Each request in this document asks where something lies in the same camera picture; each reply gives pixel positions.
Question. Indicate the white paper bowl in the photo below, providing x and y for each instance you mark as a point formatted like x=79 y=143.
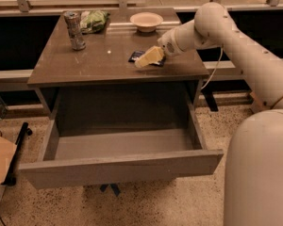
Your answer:
x=146 y=21

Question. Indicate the silver metal can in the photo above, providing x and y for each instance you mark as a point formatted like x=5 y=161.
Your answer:
x=72 y=20

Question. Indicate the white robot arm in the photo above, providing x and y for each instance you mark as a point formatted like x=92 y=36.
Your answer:
x=254 y=160

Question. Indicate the green chip bag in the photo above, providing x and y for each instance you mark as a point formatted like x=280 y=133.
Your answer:
x=93 y=21

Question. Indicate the brown cardboard piece left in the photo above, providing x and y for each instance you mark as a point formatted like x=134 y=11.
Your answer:
x=7 y=151

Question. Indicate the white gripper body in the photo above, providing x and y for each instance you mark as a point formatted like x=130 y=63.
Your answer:
x=167 y=43

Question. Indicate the grey cabinet with glossy top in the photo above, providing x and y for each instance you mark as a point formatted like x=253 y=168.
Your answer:
x=105 y=58

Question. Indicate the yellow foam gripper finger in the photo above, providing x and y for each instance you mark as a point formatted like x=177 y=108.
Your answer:
x=153 y=55

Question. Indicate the blue rxbar blueberry packet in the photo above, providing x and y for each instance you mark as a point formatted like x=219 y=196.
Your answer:
x=137 y=54

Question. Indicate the black pole stand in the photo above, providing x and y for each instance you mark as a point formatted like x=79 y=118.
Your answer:
x=10 y=179

